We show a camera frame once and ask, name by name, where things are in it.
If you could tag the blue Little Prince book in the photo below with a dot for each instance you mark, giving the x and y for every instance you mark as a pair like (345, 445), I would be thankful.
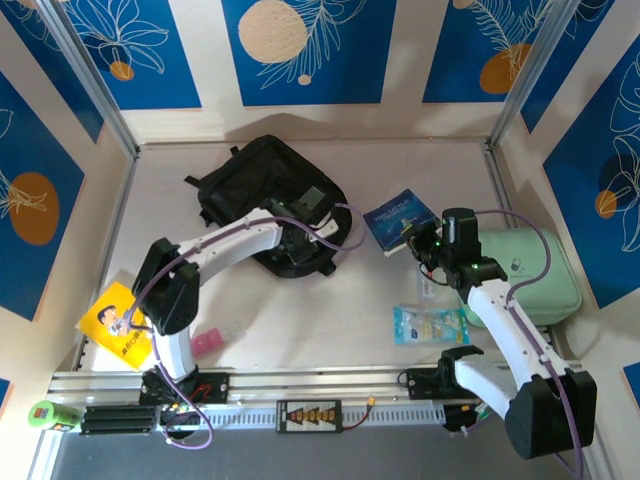
(395, 215)

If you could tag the black fabric backpack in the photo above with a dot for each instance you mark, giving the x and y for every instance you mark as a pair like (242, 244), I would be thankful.
(240, 185)

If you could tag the yellow cartoon card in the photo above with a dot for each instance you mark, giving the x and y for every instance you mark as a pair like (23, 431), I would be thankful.
(107, 325)

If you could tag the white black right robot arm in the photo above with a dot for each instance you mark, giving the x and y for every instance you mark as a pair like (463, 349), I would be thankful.
(505, 325)

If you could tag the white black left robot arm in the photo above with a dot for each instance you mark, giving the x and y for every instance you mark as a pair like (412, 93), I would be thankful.
(225, 247)

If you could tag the blue white supplies packet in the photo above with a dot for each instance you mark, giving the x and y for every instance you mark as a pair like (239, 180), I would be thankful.
(430, 325)

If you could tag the mint green zip case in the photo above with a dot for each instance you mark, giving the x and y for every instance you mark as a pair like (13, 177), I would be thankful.
(540, 280)

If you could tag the small white barcode packet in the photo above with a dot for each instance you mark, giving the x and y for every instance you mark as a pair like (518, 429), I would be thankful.
(426, 290)

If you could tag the pink plastic eraser box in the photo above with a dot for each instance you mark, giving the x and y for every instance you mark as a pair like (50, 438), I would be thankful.
(206, 341)

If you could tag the black charging board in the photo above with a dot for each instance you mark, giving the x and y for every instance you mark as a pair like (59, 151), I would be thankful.
(310, 416)

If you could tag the grey metal plate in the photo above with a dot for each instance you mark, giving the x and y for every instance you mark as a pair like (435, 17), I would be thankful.
(300, 457)

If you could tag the black ribbed power block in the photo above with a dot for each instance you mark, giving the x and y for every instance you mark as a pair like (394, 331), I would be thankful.
(117, 420)

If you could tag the green cylindrical can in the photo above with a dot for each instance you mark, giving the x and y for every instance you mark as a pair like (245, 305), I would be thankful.
(50, 416)

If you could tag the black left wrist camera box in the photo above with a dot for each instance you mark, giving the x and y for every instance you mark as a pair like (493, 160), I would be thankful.
(314, 199)

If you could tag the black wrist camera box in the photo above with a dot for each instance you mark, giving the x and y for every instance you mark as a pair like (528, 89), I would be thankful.
(314, 199)
(462, 225)

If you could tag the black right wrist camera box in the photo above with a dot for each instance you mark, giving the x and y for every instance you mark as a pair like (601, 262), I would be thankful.
(462, 225)

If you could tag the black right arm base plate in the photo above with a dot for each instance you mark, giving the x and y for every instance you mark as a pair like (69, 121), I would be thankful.
(420, 382)

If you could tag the aluminium mounting rail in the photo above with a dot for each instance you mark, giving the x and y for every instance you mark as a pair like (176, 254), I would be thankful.
(310, 382)

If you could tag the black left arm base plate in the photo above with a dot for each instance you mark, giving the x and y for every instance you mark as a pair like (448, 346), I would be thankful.
(215, 387)

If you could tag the aluminium frame post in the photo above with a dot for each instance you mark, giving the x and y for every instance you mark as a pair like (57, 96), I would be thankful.
(535, 70)
(87, 75)

